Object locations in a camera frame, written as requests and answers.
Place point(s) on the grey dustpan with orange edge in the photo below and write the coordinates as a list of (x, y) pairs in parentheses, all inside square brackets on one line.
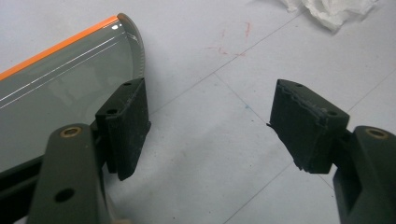
[(62, 102)]

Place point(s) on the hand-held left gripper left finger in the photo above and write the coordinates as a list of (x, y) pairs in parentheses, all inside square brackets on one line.
[(127, 124)]

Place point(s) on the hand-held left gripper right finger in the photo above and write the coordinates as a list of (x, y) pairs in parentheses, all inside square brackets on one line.
[(306, 130)]

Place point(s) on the pile of crumpled white paper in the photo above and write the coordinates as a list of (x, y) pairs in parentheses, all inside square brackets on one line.
[(333, 11)]

